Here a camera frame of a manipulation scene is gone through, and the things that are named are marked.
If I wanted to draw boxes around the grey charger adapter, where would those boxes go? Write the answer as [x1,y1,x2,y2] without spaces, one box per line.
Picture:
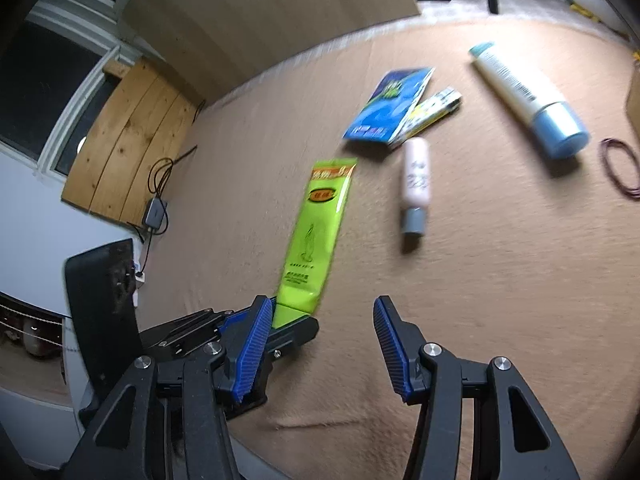
[141,199,168,235]

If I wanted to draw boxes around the white tube with blue cap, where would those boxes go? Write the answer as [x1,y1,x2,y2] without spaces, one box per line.
[469,42,592,160]

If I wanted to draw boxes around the blue printed packet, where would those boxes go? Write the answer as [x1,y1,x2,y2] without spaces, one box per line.
[342,66,435,147]

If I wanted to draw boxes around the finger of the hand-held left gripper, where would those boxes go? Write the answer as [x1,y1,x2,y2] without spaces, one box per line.
[227,316,320,413]
[139,307,254,361]

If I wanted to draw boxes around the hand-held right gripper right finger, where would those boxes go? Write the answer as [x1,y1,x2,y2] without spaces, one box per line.
[372,296,581,480]

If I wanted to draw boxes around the white and yellow packet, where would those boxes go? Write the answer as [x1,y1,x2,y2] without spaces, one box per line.
[390,87,462,150]

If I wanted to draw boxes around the white power strip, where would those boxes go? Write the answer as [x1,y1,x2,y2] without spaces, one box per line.
[131,260,147,308]

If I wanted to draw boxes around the white window frame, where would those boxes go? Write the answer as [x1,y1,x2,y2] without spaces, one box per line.
[0,0,166,176]

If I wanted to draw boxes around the black power adapter with cable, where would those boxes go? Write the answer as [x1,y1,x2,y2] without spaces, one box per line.
[127,145,198,281]

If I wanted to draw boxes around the pink bottle with grey cap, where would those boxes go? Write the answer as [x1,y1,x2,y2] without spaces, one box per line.
[401,137,432,238]

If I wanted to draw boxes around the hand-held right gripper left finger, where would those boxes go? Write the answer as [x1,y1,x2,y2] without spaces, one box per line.
[65,295,275,480]

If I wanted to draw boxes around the green tube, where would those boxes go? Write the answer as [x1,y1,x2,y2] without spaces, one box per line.
[276,157,358,328]

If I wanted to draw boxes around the light plywood board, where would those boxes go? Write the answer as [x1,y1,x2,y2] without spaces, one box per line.
[117,0,421,106]

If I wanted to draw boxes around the pine wood board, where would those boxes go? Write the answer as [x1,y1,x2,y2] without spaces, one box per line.
[61,57,206,223]

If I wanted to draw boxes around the purple hair ties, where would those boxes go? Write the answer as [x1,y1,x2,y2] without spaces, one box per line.
[600,137,640,198]

